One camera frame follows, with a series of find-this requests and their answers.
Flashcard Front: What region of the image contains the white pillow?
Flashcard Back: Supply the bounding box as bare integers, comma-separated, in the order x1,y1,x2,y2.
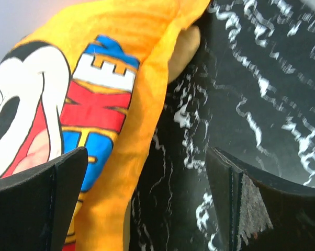
168,25,200,83

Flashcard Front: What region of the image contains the orange cartoon print pillowcase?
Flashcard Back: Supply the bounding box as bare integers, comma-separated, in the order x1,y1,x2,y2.
0,1,209,250

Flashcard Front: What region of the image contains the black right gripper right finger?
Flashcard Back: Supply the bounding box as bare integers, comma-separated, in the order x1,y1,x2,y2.
206,147,315,250

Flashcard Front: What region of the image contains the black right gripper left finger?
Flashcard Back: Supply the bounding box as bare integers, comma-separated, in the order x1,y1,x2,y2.
0,147,88,250

